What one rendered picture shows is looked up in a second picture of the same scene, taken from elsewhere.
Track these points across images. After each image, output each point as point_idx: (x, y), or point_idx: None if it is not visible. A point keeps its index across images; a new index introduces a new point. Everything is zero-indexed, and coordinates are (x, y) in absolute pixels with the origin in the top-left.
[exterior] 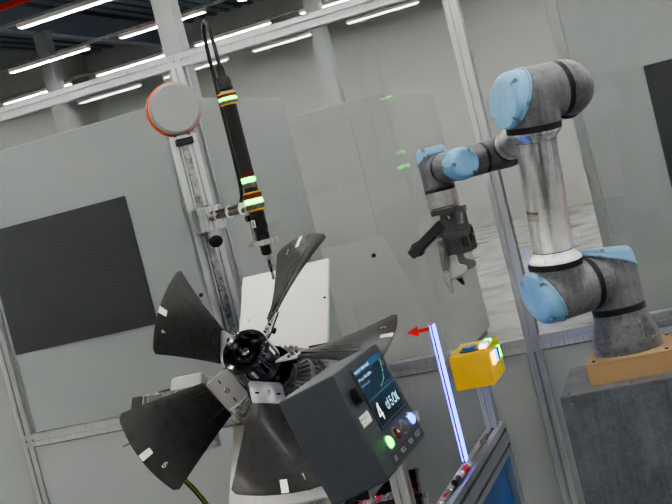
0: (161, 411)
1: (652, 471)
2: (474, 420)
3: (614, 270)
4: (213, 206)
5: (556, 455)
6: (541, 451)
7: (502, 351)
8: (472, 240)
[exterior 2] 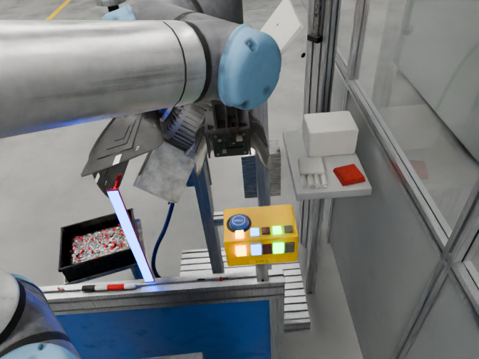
0: None
1: None
2: (395, 237)
3: None
4: None
5: (410, 327)
6: (408, 310)
7: (290, 250)
8: (230, 145)
